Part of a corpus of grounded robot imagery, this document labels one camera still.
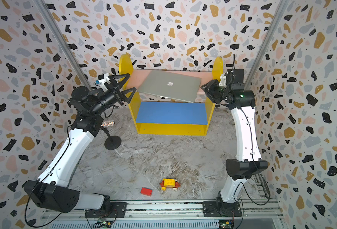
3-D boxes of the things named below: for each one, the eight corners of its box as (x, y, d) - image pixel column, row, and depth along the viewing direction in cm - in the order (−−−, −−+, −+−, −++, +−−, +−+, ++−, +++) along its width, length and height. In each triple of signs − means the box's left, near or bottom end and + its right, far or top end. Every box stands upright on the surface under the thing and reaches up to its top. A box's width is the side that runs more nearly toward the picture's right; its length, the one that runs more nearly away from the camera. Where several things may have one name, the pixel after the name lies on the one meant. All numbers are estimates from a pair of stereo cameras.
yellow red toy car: (160, 190, 82) (159, 187, 77) (160, 181, 85) (160, 178, 80) (180, 190, 82) (180, 187, 77) (179, 181, 86) (180, 178, 81)
